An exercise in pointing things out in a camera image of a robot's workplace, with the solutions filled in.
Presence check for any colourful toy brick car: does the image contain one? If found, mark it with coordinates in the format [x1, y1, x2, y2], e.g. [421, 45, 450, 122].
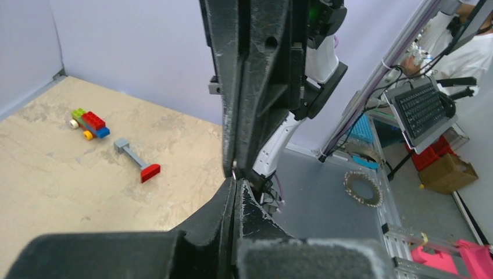
[68, 108, 110, 141]

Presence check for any cardboard box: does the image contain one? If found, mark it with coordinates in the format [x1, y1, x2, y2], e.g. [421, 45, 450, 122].
[419, 153, 478, 195]

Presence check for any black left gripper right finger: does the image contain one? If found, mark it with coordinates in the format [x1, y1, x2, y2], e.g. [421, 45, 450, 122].
[235, 180, 396, 278]

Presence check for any grey toy brick post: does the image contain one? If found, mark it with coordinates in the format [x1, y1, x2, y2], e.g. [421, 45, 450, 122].
[113, 138, 150, 170]

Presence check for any red toy base piece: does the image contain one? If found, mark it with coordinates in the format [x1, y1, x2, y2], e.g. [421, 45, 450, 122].
[140, 163, 161, 183]

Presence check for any black computer keyboard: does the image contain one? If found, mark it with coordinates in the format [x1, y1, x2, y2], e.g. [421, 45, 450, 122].
[383, 77, 458, 154]

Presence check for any round metal gear ring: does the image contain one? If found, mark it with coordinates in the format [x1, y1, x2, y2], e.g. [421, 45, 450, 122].
[344, 170, 384, 208]

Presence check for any red plastic bin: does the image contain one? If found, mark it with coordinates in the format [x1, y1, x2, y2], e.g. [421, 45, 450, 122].
[411, 135, 455, 171]

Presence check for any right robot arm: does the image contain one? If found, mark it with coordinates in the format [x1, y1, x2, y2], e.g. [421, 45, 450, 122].
[200, 1, 347, 179]

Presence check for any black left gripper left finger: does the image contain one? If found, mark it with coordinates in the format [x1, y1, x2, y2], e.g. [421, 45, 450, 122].
[6, 178, 236, 278]

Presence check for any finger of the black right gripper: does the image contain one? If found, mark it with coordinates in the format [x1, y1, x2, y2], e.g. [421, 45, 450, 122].
[235, 1, 308, 179]
[199, 1, 243, 177]

